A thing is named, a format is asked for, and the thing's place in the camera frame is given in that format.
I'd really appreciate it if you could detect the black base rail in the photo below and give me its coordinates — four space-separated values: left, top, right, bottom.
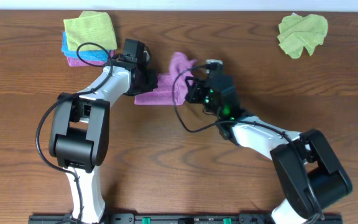
28 213 344 224

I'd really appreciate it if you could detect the folded purple cloth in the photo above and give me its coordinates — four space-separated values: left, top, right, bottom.
67 57 108 67

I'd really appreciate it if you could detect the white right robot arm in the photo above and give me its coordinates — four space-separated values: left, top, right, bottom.
185 77 352 223

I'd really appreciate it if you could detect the purple microfiber cloth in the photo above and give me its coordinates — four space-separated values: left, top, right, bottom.
134 52 197 106

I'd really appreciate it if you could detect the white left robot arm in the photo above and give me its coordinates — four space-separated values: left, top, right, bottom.
49 60 157 223

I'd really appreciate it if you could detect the crumpled lime green cloth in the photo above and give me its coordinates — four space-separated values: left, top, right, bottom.
277 13 328 59

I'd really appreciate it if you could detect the folded lime green cloth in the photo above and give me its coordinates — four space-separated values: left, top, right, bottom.
63 11 117 51

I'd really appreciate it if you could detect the folded blue cloth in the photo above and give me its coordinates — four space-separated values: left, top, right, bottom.
61 32 108 62

